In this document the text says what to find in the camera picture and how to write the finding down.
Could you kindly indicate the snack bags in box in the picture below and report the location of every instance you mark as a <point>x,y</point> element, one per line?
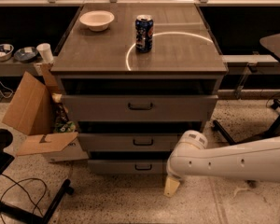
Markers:
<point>62,123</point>

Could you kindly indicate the open cardboard box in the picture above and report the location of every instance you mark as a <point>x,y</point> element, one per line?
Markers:
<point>31,112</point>

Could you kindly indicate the grey drawer cabinet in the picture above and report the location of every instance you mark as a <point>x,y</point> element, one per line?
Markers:
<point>184,60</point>

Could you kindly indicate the white paper cup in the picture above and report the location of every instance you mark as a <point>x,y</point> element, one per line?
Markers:
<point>45,52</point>

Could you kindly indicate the grey drawer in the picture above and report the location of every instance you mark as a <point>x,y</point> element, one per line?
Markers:
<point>127,166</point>
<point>130,142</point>
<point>140,107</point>

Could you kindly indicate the grey low shelf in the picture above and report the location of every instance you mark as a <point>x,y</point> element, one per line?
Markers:
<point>13,68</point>

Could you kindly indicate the grey middle drawer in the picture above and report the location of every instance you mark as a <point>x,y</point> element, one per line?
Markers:
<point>130,142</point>

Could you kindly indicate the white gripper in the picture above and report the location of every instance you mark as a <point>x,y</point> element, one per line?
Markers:
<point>172,169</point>

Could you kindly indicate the blue soda can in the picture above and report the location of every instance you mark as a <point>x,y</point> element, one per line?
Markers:
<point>144,33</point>

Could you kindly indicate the blue bowl on shelf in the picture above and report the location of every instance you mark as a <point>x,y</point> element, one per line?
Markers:
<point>26,55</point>

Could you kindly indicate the grey bottom drawer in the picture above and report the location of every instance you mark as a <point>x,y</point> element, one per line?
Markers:
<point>127,166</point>

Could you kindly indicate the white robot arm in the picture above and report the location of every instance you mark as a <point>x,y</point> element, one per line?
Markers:
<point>198,158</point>

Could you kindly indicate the grey top drawer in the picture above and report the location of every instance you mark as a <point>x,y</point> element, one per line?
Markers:
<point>140,107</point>

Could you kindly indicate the white patterned bowl on shelf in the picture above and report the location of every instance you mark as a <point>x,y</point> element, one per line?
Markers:
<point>5,52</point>

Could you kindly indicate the black stand with wheels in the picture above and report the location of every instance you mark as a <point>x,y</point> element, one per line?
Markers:
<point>30,218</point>

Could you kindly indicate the black table leg base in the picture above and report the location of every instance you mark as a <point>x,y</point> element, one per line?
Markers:
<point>224,132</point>

